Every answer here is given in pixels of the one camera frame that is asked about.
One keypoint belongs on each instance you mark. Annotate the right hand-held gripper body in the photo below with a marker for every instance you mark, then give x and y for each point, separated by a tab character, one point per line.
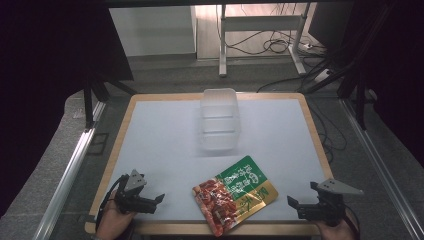
328	205

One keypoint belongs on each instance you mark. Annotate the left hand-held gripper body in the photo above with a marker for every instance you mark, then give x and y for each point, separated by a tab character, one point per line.
133	200

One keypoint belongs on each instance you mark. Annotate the green and red food packet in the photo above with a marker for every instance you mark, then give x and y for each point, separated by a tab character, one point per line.
233	196

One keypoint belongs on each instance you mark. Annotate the clear plastic container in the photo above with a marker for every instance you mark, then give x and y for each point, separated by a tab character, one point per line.
220	123

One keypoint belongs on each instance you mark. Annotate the person's right hand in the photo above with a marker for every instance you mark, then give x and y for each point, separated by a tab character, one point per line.
336	232

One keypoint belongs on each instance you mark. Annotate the person's left hand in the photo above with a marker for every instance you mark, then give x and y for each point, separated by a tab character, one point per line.
111	223

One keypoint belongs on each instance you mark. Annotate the black metal stand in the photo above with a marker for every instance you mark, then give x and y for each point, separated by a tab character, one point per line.
89	106
358	96

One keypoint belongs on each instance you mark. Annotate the white power strip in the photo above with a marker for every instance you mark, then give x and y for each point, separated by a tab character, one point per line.
322	75

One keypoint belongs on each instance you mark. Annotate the black curtain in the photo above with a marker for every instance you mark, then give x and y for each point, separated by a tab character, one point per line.
50	66
396	66

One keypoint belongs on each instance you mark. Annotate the white panel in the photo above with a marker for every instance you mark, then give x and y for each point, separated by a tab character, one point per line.
153	31

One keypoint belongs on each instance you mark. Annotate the aluminium rail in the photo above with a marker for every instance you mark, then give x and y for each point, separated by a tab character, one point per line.
71	166
380	160

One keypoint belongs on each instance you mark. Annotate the white metal desk frame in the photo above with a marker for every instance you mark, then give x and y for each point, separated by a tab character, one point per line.
260	23

